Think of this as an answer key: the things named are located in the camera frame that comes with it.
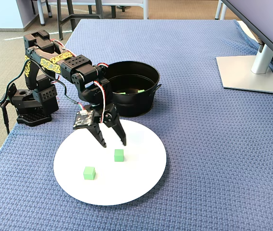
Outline white table leg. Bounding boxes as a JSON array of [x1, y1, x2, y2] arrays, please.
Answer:
[[37, 0, 47, 26]]

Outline thick black cable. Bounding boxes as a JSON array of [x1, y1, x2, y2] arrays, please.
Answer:
[[1, 102, 11, 135]]

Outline white table frame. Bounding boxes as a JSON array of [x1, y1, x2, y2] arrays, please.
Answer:
[[47, 0, 149, 20]]

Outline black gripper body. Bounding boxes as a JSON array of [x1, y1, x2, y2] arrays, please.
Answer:
[[87, 82, 115, 124]]

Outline white round plate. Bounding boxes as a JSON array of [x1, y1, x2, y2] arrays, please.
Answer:
[[53, 119, 168, 206]]

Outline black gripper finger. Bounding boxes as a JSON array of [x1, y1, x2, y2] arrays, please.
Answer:
[[102, 105, 128, 147]]

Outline monitor with silver stand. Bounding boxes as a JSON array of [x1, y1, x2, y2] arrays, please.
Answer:
[[216, 0, 273, 95]]

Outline black serrated gripper finger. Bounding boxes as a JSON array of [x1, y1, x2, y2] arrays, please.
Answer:
[[85, 122, 108, 148]]

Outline black metal bucket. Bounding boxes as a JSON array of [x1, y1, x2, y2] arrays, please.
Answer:
[[102, 61, 162, 118]]

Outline red white black servo wire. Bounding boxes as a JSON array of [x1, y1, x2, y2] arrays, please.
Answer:
[[50, 39, 66, 51], [93, 63, 109, 122]]

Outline dark chair legs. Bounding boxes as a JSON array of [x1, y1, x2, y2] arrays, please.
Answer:
[[30, 0, 53, 19]]

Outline blue woven cloth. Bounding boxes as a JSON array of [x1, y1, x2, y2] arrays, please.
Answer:
[[0, 19, 273, 231]]

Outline black camera cable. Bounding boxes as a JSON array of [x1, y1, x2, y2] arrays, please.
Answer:
[[5, 59, 84, 113]]

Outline grey desk legs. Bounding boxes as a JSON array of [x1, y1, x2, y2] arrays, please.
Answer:
[[214, 0, 228, 21]]

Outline black camera board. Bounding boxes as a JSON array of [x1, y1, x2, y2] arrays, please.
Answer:
[[73, 109, 99, 130]]

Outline black stool frame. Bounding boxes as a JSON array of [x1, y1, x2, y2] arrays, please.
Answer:
[[56, 0, 117, 41]]

